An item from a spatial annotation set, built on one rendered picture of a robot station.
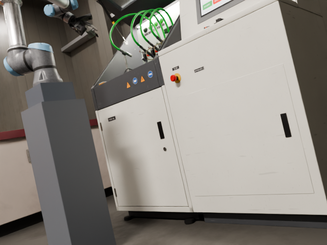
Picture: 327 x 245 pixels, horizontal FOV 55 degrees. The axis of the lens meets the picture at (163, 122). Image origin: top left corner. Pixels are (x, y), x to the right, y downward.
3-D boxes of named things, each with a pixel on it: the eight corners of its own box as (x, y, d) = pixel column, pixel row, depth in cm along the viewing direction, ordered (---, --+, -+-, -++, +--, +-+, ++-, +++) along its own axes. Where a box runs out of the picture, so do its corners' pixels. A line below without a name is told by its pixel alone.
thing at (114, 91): (98, 110, 218) (93, 87, 219) (103, 109, 221) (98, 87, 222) (159, 86, 175) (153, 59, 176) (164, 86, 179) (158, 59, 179)
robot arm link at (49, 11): (55, 0, 202) (63, 2, 212) (41, 6, 205) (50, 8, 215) (59, 12, 203) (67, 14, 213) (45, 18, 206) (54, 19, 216)
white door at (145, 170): (117, 206, 216) (96, 111, 219) (119, 205, 218) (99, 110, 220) (187, 206, 172) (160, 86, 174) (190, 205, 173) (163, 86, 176)
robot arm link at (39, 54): (47, 63, 156) (41, 37, 157) (25, 70, 160) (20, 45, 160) (61, 67, 168) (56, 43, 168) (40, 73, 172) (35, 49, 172)
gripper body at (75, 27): (82, 36, 220) (68, 27, 221) (89, 28, 222) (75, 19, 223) (81, 30, 213) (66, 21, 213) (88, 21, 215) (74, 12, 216)
